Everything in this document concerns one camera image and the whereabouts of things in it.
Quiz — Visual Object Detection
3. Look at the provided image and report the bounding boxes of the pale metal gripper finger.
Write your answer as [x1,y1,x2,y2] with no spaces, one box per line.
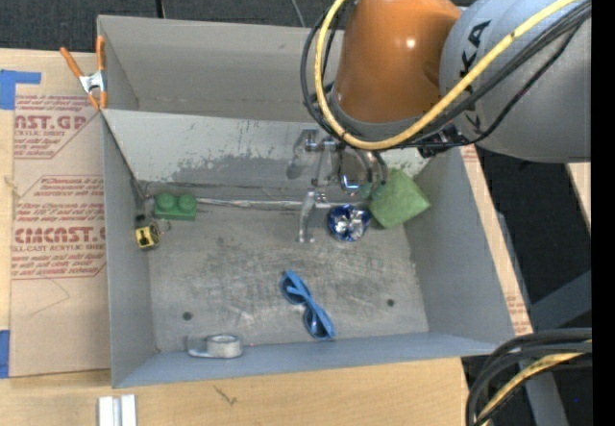
[292,128,338,188]
[295,189,333,244]

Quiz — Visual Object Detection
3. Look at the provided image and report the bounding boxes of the blue and silver foil ball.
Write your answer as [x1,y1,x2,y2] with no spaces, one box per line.
[327,203,373,243]

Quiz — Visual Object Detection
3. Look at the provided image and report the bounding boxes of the green sponge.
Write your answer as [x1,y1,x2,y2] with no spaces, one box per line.
[368,167,431,230]

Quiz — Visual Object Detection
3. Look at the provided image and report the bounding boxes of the thin silver rod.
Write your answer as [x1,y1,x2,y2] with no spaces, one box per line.
[195,197,305,212]

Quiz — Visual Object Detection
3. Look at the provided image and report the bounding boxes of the grey metal bin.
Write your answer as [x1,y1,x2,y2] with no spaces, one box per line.
[96,14,518,389]

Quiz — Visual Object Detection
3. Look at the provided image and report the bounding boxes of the blue sunglasses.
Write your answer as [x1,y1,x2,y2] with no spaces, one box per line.
[279,269,336,341]

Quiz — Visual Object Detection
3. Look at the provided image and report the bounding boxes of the green toy brick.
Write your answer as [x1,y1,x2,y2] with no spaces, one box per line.
[153,192,199,222]

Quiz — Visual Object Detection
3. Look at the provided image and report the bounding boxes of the yellow tape measure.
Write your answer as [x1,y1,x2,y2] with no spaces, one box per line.
[135,220,163,251]

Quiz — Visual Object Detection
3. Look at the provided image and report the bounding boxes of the brown cardboard board, red print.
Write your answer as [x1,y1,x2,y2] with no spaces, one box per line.
[0,47,534,379]

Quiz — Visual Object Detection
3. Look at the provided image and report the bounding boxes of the black cylinder on white bracket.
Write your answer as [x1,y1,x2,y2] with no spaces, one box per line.
[416,123,472,159]

